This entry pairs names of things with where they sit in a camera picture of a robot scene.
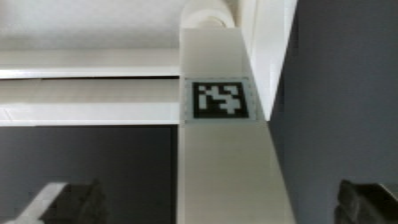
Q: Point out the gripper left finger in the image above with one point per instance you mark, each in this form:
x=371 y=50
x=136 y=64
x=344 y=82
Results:
x=67 y=204

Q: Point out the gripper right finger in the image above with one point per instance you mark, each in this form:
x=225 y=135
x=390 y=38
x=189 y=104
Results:
x=367 y=203

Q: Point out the white desk top tray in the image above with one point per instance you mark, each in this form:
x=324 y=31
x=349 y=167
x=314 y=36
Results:
x=109 y=39

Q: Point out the white L-shaped fence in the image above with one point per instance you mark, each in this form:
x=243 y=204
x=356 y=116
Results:
x=83 y=102

